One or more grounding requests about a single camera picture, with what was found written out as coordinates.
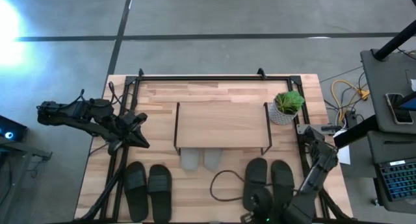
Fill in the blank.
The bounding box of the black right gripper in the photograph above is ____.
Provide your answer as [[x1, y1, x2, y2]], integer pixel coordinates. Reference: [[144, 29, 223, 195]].
[[240, 186, 283, 224]]

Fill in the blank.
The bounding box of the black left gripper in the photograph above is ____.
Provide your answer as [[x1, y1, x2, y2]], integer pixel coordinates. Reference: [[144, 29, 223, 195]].
[[112, 110, 151, 149]]

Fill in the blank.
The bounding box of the black slide sandal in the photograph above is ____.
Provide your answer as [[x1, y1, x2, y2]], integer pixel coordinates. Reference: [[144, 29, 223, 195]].
[[123, 161, 150, 223], [270, 159, 296, 215], [148, 164, 173, 224], [242, 157, 268, 212]]

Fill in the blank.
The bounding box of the grey slide sandal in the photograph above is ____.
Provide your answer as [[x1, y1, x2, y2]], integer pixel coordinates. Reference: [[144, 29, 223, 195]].
[[180, 147, 202, 172], [203, 147, 224, 172]]

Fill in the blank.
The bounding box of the wooden shelf with black legs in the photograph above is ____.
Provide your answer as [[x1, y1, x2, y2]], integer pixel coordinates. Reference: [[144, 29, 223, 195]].
[[174, 102, 274, 156]]

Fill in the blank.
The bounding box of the white paper sheet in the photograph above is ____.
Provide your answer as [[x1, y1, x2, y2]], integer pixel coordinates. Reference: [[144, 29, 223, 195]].
[[337, 145, 352, 166]]

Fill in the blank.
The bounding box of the green plant in white pot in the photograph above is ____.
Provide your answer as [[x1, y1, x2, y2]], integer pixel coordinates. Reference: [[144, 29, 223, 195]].
[[270, 90, 306, 126]]

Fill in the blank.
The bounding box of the grey metal stand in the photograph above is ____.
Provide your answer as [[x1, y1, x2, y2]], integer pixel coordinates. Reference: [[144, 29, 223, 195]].
[[0, 138, 53, 186]]

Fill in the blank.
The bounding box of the black diagonal support bar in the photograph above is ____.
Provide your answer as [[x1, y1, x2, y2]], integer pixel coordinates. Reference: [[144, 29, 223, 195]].
[[333, 115, 380, 150]]

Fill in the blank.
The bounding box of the black device with blue light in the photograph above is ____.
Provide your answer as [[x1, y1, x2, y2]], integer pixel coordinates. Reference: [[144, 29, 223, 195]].
[[0, 115, 29, 143]]

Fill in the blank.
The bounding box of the laptop with lit keyboard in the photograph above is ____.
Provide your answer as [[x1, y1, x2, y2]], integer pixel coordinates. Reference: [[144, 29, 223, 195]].
[[373, 157, 416, 215]]

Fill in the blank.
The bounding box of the smartphone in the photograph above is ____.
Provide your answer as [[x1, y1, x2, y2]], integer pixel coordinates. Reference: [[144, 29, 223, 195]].
[[385, 92, 415, 125]]

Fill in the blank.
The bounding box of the grey cart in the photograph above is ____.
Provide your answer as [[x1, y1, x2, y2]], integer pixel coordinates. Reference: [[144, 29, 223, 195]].
[[359, 48, 416, 215]]

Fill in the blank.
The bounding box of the black pole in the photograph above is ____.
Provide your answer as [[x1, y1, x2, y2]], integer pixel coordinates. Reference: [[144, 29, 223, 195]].
[[372, 19, 416, 62]]

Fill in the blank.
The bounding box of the black loose cable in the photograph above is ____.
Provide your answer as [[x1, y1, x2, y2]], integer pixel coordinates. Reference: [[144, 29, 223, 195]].
[[209, 169, 245, 202]]

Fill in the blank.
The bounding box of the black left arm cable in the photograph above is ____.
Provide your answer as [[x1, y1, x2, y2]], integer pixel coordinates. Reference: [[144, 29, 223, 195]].
[[107, 81, 131, 114]]

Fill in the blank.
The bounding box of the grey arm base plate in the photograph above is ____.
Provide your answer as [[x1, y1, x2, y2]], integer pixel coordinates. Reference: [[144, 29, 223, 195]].
[[296, 123, 342, 136]]

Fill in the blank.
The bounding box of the black metal table frame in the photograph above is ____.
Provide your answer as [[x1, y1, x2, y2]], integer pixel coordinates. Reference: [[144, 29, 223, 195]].
[[76, 67, 357, 224]]

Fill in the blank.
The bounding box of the yellow cable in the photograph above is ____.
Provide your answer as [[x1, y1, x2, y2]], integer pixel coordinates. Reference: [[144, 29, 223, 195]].
[[330, 79, 371, 124]]

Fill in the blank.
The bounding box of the thin floor cable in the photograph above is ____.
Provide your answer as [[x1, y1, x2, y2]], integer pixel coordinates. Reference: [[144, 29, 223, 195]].
[[320, 66, 363, 84]]

